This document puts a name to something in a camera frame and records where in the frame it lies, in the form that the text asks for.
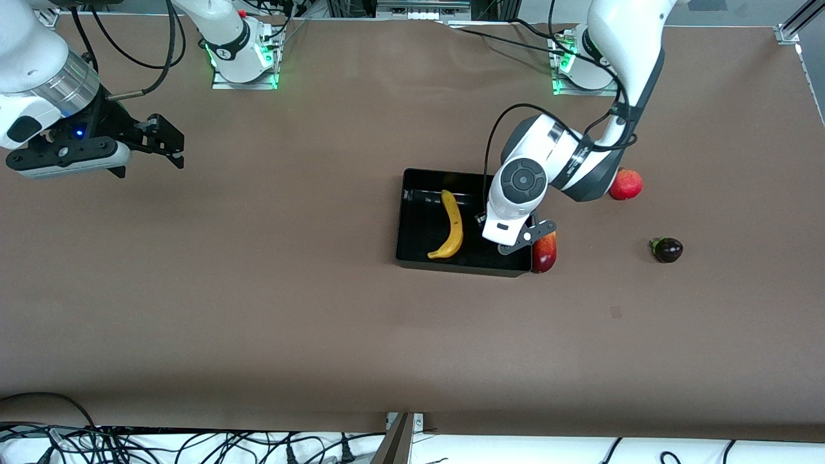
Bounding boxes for black looping cable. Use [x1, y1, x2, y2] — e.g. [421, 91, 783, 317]
[0, 392, 99, 429]

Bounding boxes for aluminium frame rack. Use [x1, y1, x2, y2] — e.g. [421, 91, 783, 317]
[325, 0, 519, 23]

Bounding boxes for red yellow mango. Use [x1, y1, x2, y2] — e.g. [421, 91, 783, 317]
[532, 231, 558, 274]

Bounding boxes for red pomegranate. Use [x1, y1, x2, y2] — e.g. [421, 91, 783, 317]
[610, 169, 644, 201]

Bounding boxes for black plastic box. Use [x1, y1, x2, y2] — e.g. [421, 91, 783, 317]
[395, 168, 533, 278]

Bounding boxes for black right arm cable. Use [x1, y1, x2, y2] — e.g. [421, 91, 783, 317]
[70, 0, 188, 102]

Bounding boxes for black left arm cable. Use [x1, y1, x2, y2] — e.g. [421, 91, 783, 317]
[482, 16, 639, 217]

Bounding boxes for yellow banana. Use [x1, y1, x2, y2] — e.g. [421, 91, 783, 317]
[427, 189, 464, 260]

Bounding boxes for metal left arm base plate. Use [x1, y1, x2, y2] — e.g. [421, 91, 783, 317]
[550, 29, 621, 96]

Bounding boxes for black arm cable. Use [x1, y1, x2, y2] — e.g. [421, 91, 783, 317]
[70, 0, 188, 102]
[482, 16, 639, 217]

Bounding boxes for dark purple eggplant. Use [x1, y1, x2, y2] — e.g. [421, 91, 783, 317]
[650, 237, 684, 264]

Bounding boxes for aluminium corner profile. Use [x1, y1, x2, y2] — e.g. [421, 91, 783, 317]
[775, 0, 825, 46]

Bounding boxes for dark grey post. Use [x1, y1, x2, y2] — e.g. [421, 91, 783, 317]
[371, 412, 414, 464]

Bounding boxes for tangled black cables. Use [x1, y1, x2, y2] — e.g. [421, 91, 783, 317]
[0, 422, 387, 464]

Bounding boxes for black cable across table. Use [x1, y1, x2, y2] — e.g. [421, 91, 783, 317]
[438, 19, 581, 55]

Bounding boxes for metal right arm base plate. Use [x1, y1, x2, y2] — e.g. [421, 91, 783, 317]
[211, 26, 284, 90]

